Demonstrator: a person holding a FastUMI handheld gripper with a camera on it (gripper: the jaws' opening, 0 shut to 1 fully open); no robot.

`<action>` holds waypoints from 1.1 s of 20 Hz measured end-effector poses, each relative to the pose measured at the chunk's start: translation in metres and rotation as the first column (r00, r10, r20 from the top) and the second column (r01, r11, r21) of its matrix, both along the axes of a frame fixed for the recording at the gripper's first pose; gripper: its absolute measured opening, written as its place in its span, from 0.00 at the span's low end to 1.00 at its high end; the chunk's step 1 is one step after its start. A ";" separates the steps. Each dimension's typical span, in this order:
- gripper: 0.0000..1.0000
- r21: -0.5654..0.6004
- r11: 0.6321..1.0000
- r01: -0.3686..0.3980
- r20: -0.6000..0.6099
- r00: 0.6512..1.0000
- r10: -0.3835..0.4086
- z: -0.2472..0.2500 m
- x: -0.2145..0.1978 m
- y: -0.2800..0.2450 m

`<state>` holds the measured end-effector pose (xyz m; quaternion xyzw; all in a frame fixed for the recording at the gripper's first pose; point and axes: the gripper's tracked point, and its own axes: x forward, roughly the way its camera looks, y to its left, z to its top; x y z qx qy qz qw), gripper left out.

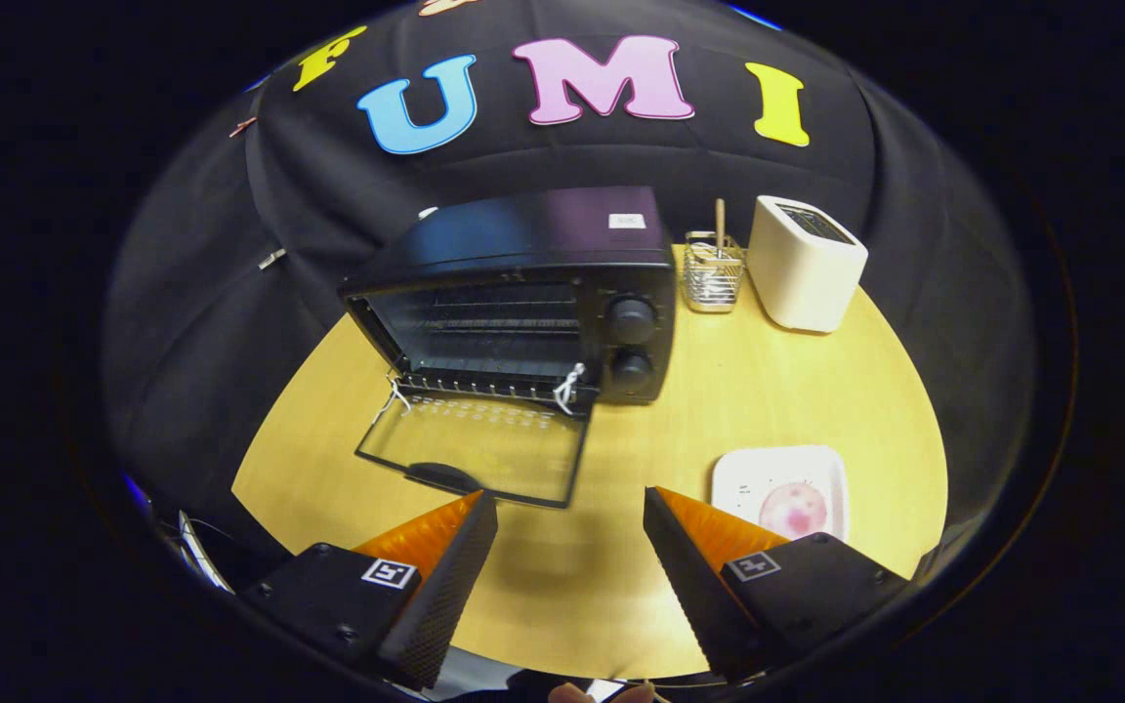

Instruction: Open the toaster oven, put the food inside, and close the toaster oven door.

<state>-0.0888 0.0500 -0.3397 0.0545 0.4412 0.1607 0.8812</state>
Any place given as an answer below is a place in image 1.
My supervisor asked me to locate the white bread toaster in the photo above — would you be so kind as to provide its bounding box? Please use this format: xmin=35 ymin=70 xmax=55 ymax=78
xmin=747 ymin=194 xmax=869 ymax=334

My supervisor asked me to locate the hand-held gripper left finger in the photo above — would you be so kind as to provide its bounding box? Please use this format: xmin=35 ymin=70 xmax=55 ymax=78
xmin=240 ymin=490 xmax=499 ymax=690

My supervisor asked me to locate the black backdrop cloth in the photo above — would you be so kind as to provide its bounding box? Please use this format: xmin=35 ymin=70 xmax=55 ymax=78
xmin=104 ymin=0 xmax=1037 ymax=558

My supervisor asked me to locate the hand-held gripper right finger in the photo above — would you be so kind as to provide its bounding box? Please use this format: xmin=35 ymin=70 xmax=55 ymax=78
xmin=643 ymin=486 xmax=910 ymax=682

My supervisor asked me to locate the wire mesh utensil holder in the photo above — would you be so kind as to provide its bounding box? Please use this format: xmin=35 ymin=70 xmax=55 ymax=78
xmin=683 ymin=230 xmax=747 ymax=314

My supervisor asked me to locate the round pink ham slice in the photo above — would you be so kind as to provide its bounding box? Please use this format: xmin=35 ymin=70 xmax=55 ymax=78
xmin=759 ymin=481 xmax=830 ymax=541

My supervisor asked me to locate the white square plate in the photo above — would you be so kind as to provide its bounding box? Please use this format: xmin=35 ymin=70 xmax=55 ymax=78
xmin=711 ymin=445 xmax=851 ymax=543

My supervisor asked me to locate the black toaster oven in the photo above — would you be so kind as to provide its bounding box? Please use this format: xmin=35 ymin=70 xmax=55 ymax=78
xmin=338 ymin=186 xmax=678 ymax=511

